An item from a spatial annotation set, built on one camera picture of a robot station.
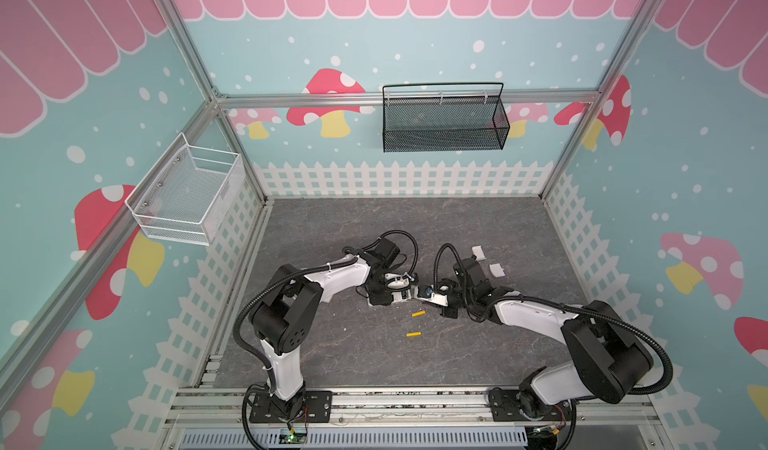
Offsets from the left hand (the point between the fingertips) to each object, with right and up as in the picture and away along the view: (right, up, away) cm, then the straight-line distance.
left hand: (382, 294), depth 93 cm
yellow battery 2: (+11, -5, -3) cm, 13 cm away
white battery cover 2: (+33, +12, +10) cm, 37 cm away
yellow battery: (+9, -10, -7) cm, 15 cm away
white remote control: (+9, +4, -17) cm, 19 cm away
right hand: (+13, +1, -5) cm, 14 cm away
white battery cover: (+39, +7, +7) cm, 40 cm away
